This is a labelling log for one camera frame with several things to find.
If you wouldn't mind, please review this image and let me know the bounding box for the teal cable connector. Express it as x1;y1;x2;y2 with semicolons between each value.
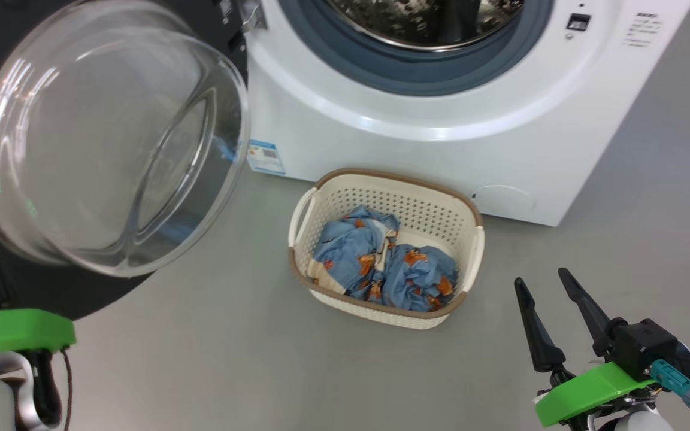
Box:
650;359;690;411

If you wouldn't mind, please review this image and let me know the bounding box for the cream perforated laundry basket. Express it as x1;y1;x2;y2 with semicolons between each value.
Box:
288;168;485;330

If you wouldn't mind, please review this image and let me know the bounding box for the black-rimmed glass washer door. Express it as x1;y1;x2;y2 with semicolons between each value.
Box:
0;0;251;321

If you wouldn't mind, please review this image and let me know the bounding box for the printed instruction label sticker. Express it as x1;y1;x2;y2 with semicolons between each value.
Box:
624;12;663;48

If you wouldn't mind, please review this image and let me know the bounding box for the white front-load washing machine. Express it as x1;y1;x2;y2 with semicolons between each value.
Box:
240;0;690;227

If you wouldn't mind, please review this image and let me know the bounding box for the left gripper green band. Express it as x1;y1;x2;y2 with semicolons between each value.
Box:
0;308;76;355

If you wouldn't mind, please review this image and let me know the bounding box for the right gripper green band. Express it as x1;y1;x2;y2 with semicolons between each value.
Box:
514;268;657;427

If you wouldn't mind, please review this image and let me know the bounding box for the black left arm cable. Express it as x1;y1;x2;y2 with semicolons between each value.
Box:
22;349;74;431

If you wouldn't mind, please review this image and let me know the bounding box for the blue bear-print garment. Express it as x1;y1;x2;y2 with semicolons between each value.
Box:
381;244;458;312
313;205;401;300

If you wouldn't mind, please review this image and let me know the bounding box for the metal door hinge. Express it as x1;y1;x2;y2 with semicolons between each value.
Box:
239;0;268;34

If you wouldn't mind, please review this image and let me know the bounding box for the perforated steel washer drum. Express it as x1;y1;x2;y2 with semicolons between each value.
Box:
330;0;525;51

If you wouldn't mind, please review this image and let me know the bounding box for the blue energy label sticker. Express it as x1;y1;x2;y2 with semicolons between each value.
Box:
247;140;286;175

